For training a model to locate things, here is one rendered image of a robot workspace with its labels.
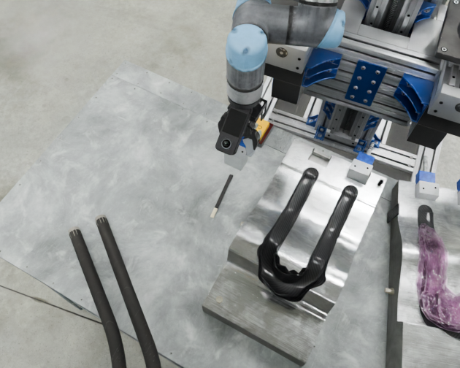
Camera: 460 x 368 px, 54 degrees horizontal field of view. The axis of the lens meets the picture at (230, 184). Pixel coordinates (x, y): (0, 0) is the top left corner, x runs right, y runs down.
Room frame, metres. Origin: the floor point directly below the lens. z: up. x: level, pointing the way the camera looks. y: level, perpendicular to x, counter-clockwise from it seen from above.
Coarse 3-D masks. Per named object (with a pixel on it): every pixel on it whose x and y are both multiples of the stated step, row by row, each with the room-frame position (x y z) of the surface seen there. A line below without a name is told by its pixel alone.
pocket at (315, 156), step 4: (312, 152) 0.64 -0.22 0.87; (316, 152) 0.64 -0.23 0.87; (312, 156) 0.63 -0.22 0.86; (316, 156) 0.64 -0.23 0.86; (320, 156) 0.63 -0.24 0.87; (324, 156) 0.63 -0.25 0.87; (328, 156) 0.63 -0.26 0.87; (312, 160) 0.62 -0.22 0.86; (316, 160) 0.62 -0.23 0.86; (320, 160) 0.62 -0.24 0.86; (324, 160) 0.62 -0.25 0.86; (328, 160) 0.62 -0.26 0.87; (320, 164) 0.61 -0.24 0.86; (324, 164) 0.61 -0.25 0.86
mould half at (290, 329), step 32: (288, 160) 0.61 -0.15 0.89; (288, 192) 0.52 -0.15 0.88; (320, 192) 0.52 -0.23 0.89; (256, 224) 0.41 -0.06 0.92; (320, 224) 0.43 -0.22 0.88; (352, 224) 0.43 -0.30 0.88; (256, 256) 0.33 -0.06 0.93; (288, 256) 0.33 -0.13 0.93; (352, 256) 0.34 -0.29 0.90; (224, 288) 0.27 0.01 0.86; (256, 288) 0.27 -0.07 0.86; (320, 288) 0.26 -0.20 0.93; (224, 320) 0.21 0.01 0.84; (256, 320) 0.20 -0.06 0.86; (288, 320) 0.20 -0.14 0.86; (320, 320) 0.21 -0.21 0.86; (288, 352) 0.14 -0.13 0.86
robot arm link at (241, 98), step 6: (228, 84) 0.60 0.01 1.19; (228, 90) 0.60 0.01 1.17; (234, 90) 0.58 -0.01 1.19; (258, 90) 0.59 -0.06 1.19; (234, 96) 0.58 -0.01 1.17; (240, 96) 0.58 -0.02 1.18; (246, 96) 0.58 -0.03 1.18; (252, 96) 0.58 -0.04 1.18; (258, 96) 0.59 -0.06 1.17; (240, 102) 0.58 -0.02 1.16; (246, 102) 0.58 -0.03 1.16; (252, 102) 0.58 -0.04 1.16
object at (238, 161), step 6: (240, 144) 0.62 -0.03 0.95; (240, 150) 0.59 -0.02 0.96; (228, 156) 0.58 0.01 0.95; (234, 156) 0.57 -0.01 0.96; (240, 156) 0.57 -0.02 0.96; (246, 156) 0.58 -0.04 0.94; (228, 162) 0.58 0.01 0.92; (234, 162) 0.57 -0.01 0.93; (240, 162) 0.56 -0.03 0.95; (246, 162) 0.59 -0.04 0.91; (240, 168) 0.56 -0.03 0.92
